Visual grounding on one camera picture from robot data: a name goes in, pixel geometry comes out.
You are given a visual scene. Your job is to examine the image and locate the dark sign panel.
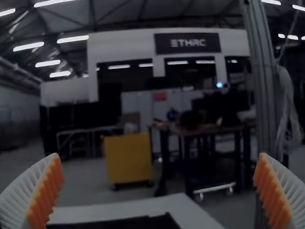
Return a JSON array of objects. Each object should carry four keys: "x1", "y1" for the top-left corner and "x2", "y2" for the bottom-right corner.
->
[{"x1": 153, "y1": 32, "x2": 222, "y2": 55}]

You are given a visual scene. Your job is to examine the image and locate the grey metal post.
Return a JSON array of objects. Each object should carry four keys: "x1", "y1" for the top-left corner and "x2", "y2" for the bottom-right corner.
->
[{"x1": 239, "y1": 0, "x2": 275, "y2": 229}]

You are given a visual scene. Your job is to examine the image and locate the pale metal frame trolley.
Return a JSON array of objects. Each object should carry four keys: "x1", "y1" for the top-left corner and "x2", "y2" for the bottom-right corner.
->
[{"x1": 56, "y1": 126, "x2": 123, "y2": 159}]

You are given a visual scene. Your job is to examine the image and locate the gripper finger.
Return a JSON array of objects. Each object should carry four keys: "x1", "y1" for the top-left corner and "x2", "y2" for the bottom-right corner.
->
[
  {"x1": 0, "y1": 153, "x2": 65, "y2": 229},
  {"x1": 252, "y1": 152, "x2": 305, "y2": 229}
]

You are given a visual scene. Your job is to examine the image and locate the yellow wheeled cabinet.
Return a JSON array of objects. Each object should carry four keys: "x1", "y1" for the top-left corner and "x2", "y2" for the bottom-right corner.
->
[{"x1": 103, "y1": 133, "x2": 155, "y2": 191}]

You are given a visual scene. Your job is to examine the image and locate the black mat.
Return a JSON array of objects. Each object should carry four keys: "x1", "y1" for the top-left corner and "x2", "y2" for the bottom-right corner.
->
[{"x1": 46, "y1": 211, "x2": 183, "y2": 229}]

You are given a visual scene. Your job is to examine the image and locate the metal-framed workbench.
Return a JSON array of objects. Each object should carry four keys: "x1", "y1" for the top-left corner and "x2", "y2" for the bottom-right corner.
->
[{"x1": 149, "y1": 123, "x2": 254, "y2": 202}]

